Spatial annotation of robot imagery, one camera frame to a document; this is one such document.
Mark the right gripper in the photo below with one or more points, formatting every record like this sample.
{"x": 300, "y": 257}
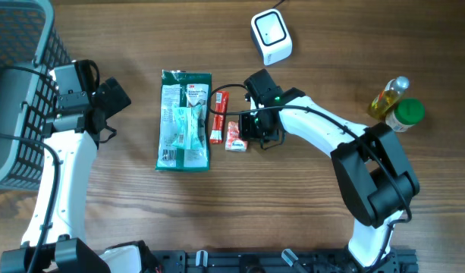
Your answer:
{"x": 246, "y": 133}

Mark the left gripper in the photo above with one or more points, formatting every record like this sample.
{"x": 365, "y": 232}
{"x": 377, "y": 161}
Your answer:
{"x": 114, "y": 95}

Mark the small red white carton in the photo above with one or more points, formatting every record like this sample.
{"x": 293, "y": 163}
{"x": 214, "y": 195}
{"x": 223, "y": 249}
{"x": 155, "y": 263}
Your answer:
{"x": 233, "y": 141}

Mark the red white snack packet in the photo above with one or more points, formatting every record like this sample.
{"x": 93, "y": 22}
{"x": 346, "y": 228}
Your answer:
{"x": 221, "y": 104}

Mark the green foil packet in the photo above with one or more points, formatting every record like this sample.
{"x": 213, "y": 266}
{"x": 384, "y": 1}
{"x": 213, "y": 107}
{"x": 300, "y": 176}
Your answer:
{"x": 183, "y": 89}

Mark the light green tissue pack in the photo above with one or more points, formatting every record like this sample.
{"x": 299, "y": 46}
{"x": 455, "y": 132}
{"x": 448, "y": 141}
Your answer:
{"x": 187, "y": 121}

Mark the yellow dish soap bottle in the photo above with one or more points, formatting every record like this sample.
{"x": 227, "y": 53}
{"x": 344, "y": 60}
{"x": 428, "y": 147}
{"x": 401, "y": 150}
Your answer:
{"x": 391, "y": 94}

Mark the green lid white jar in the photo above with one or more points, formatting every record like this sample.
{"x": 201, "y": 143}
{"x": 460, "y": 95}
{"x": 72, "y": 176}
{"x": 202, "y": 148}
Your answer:
{"x": 405, "y": 114}

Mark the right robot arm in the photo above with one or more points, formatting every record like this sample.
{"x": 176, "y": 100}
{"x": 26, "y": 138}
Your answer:
{"x": 374, "y": 175}

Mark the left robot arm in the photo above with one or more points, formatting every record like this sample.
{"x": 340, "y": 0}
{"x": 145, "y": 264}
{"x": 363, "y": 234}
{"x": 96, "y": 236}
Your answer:
{"x": 70, "y": 140}

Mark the white barcode scanner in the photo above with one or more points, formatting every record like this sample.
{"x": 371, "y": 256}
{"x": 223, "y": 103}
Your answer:
{"x": 270, "y": 36}

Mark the grey plastic mesh basket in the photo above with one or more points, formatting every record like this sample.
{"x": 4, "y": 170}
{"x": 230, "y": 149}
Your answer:
{"x": 29, "y": 48}

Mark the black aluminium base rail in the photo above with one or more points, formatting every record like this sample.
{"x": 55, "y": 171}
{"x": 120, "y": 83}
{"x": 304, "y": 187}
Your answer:
{"x": 319, "y": 261}

